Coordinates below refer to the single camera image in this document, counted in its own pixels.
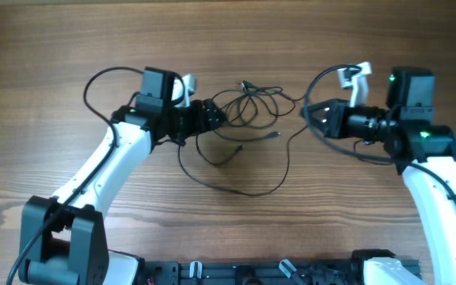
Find black usb cables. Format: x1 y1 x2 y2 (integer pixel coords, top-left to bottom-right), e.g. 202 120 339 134
177 80 310 198

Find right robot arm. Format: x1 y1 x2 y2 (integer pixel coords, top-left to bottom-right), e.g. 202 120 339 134
301 63 456 284

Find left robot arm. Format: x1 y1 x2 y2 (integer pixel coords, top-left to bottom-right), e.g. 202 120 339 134
6 67 226 284

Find right camera black cable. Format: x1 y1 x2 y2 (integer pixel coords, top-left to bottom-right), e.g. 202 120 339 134
302 64 456 274

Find camera black cable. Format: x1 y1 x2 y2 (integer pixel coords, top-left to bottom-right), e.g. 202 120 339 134
5 66 188 285
302 64 456 274

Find left camera black cable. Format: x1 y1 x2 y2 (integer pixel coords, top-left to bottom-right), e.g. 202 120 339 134
5 66 188 285

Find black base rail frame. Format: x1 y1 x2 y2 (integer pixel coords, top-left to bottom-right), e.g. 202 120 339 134
140 259 421 285

